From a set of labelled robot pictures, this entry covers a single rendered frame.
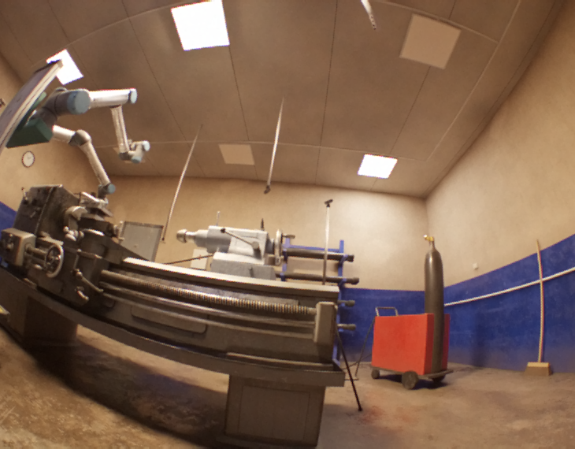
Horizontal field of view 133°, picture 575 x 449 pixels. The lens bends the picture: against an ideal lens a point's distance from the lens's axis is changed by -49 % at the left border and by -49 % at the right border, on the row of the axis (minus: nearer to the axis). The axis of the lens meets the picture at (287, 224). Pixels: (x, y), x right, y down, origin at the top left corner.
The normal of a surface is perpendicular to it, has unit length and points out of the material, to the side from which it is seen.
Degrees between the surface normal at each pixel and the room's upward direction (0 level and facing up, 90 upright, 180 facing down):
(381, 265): 90
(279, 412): 90
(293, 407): 90
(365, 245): 90
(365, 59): 180
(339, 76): 180
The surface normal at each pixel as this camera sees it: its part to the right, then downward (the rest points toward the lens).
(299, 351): -0.02, -0.38
